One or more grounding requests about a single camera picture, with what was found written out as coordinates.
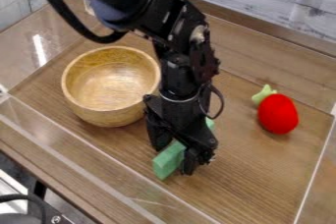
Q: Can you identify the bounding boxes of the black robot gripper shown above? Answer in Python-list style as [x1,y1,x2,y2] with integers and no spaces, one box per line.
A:
[142,91,214,175]

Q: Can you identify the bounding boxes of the green rectangular block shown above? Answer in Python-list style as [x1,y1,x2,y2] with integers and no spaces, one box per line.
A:
[152,118,217,180]

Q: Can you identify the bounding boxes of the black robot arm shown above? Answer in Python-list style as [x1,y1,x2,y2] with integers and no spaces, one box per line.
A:
[89,0,220,175]

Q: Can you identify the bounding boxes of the brown wooden bowl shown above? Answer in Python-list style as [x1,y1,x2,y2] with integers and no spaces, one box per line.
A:
[60,46,160,128]

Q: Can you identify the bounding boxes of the red plush strawberry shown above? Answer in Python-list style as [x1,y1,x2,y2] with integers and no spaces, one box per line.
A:
[250,84,298,135]

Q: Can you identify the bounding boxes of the clear acrylic tray wall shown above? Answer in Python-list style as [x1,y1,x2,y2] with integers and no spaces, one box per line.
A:
[0,85,218,224]

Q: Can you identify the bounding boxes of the black table frame leg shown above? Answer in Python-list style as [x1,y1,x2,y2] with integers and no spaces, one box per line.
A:
[28,180,74,224]

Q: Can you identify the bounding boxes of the black cable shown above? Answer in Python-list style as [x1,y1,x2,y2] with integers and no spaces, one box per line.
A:
[24,0,129,44]

